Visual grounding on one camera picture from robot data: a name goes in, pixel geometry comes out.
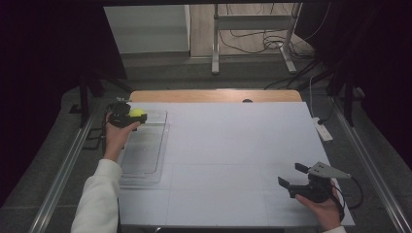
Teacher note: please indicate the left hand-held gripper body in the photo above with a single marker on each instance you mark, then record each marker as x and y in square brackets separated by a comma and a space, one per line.
[121, 115]

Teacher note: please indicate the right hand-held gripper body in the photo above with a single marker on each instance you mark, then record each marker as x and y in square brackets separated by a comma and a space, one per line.
[315, 186]

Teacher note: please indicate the yellow tennis ball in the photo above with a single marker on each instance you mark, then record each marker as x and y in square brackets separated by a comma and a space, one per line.
[137, 112]

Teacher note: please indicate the clear plastic container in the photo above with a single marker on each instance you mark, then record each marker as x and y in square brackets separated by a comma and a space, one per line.
[145, 149]

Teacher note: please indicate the person's left hand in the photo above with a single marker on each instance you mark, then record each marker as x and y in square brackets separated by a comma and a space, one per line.
[116, 139]

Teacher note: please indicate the person's right hand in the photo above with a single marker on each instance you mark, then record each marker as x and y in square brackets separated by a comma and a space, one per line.
[324, 212]

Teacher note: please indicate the black stand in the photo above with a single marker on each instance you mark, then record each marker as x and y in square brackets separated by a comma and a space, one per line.
[346, 93]
[85, 97]

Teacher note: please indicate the white power strip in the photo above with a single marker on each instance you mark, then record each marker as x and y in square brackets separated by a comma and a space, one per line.
[322, 129]

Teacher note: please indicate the white cabinet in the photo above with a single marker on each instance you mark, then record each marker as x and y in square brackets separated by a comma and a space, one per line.
[147, 29]

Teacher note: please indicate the aluminium floor rail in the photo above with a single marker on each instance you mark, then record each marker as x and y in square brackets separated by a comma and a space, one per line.
[61, 174]
[372, 168]

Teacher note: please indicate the grey metal stand frame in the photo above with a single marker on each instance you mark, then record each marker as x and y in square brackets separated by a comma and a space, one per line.
[252, 22]

